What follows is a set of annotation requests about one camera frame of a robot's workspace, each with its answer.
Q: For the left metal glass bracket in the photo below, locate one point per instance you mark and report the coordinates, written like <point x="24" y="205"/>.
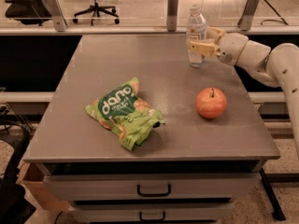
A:
<point x="59" y="22"/>

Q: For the cardboard box under table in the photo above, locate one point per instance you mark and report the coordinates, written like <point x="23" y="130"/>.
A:
<point x="32" y="178"/>

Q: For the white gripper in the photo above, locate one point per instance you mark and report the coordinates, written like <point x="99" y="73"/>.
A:
<point x="231" y="48"/>

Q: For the black table leg bar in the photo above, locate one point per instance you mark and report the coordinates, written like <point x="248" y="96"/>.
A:
<point x="277" y="211"/>

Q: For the clear blue plastic water bottle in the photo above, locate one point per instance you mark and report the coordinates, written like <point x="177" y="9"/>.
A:
<point x="195" y="31"/>

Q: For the metal glass bracket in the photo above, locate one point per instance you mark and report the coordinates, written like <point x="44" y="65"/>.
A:
<point x="59" y="22"/>
<point x="172" y="15"/>
<point x="246" y="19"/>

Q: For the middle metal glass bracket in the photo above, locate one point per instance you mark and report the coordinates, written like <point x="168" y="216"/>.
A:
<point x="172" y="15"/>

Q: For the green chips bag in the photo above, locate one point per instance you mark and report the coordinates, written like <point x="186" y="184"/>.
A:
<point x="126" y="115"/>

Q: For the black office chair left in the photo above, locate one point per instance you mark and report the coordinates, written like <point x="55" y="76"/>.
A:
<point x="28" y="11"/>

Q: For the black chair foreground left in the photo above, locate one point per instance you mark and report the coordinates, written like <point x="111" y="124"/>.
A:
<point x="14" y="208"/>

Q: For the right metal glass bracket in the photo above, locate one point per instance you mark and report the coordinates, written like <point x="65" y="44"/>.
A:
<point x="246" y="19"/>

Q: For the grey lower drawer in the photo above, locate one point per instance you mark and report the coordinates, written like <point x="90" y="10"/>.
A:
<point x="155" y="212"/>

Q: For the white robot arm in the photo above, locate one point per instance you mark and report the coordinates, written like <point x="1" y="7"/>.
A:
<point x="278" y="67"/>

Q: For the red apple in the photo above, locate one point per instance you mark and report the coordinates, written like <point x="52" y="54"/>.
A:
<point x="210" y="103"/>

